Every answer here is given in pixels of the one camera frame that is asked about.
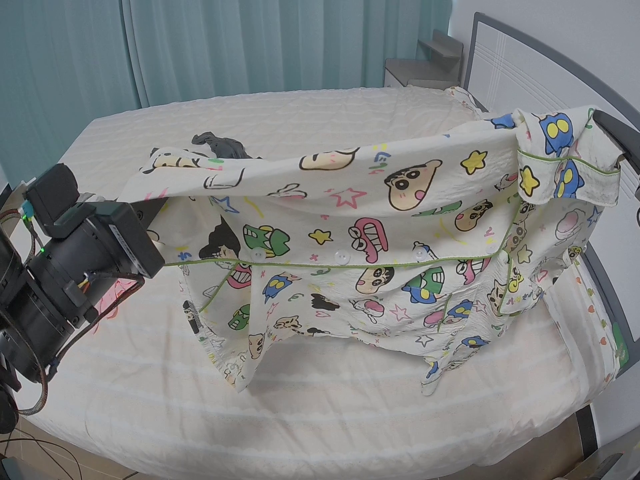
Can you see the bed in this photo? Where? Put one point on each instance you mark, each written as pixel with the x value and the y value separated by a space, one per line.
pixel 325 418

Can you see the pink striped garment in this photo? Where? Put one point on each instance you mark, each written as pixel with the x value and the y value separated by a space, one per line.
pixel 115 300

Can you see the white printed pyjama top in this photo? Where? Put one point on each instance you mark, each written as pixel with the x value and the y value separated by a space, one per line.
pixel 350 228

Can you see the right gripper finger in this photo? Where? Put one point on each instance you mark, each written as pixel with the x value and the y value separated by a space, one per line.
pixel 622 133
pixel 634 163

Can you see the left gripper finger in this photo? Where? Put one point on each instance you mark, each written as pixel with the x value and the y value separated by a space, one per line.
pixel 147 214

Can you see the grey garment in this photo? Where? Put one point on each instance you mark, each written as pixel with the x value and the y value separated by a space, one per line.
pixel 220 143

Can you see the grey bedside table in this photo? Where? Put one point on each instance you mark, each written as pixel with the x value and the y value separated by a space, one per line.
pixel 420 65

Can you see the blue-green curtain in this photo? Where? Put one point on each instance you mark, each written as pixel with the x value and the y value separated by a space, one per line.
pixel 275 28
pixel 60 58

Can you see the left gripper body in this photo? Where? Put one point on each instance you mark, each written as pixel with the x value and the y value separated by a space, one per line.
pixel 75 278

